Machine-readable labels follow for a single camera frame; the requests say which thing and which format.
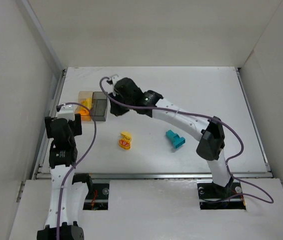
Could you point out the yellow round lego with sticker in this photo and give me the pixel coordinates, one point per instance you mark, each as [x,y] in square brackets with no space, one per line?
[125,140]

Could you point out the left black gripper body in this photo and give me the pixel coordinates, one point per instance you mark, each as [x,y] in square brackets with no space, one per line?
[77,123]

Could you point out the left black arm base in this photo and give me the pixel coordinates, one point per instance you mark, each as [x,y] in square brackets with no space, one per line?
[97,198]

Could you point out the aluminium frame rail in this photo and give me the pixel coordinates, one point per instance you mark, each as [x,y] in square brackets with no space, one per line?
[213,91]

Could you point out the orange arch lego stack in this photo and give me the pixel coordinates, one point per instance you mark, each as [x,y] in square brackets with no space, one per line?
[83,112]

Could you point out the orange transparent container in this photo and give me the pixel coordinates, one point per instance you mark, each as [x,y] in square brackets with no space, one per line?
[81,96]

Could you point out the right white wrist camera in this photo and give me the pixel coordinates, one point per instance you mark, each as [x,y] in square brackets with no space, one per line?
[113,79]

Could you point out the grey transparent container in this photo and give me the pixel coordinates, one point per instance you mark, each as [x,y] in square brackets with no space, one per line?
[99,106]

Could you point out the teal lego piece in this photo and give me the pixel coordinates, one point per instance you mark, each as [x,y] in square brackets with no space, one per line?
[175,139]

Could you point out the yellow lego stack in container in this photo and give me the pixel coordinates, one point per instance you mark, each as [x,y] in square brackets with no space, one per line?
[87,102]

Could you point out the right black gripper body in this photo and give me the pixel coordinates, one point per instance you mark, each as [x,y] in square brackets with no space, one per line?
[117,107]

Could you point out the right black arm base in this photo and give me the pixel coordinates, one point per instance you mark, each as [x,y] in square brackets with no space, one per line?
[214,197]

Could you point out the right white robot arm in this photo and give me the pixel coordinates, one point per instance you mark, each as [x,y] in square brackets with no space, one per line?
[209,133]

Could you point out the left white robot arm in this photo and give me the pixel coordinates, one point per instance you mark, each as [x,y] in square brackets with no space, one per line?
[68,190]

